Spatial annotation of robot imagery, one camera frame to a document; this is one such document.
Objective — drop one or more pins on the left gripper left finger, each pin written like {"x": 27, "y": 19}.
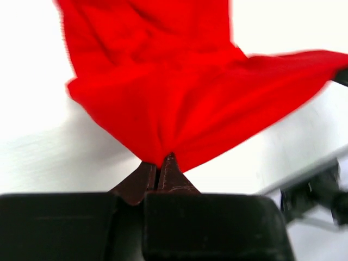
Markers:
{"x": 133, "y": 188}

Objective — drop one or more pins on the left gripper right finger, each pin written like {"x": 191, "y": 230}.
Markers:
{"x": 169, "y": 178}

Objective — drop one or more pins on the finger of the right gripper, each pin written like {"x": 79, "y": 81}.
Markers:
{"x": 341, "y": 77}

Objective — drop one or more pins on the red t-shirt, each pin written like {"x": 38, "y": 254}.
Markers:
{"x": 163, "y": 77}

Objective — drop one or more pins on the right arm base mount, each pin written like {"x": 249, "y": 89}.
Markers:
{"x": 320, "y": 189}

